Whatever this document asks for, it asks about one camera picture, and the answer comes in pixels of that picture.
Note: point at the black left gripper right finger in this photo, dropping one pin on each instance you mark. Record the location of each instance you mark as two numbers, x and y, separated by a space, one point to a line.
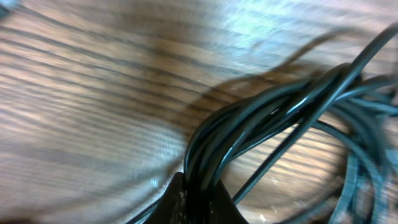
223 209

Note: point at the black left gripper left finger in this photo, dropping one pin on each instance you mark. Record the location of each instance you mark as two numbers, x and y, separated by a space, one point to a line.
171 208

